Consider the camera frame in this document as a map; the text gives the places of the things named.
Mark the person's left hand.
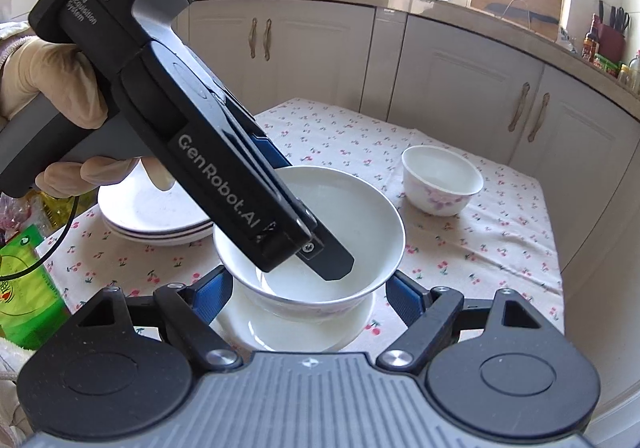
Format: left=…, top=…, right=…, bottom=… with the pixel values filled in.
left=0, top=35, right=176, bottom=199

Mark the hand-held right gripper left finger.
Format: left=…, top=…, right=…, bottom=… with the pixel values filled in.
left=75, top=265, right=241, bottom=370

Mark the person's left forearm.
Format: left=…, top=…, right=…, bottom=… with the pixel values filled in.
left=0, top=20, right=40, bottom=78

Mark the green plastic bag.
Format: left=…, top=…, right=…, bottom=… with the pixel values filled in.
left=0, top=225, right=72, bottom=350

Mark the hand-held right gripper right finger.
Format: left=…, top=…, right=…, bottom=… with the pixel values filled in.
left=375, top=272, right=549, bottom=372

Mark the white cabinet door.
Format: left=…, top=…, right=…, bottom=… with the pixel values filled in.
left=387, top=14, right=546, bottom=165
left=260, top=0, right=377, bottom=121
left=189, top=0, right=262, bottom=113
left=510, top=65, right=640, bottom=281

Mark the red knife block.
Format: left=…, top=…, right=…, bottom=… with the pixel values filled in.
left=597, top=0, right=632, bottom=61

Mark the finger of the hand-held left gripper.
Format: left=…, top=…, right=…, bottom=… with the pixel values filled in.
left=220, top=95, right=357, bottom=283
left=247, top=130, right=296, bottom=172

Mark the black cable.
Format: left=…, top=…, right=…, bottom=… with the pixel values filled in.
left=0, top=195, right=79, bottom=281

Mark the dark sauce bottle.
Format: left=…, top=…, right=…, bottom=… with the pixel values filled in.
left=582, top=14, right=601, bottom=64

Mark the cherry print tablecloth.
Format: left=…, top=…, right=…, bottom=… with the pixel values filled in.
left=42, top=98, right=566, bottom=340

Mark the stained white fruit-print plate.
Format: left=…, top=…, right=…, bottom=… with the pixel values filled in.
left=97, top=167, right=216, bottom=233

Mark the green food packet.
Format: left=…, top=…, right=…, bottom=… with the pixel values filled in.
left=595, top=54, right=624, bottom=78

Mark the small white floral bowl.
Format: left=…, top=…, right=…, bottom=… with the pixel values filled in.
left=401, top=145, right=485, bottom=217

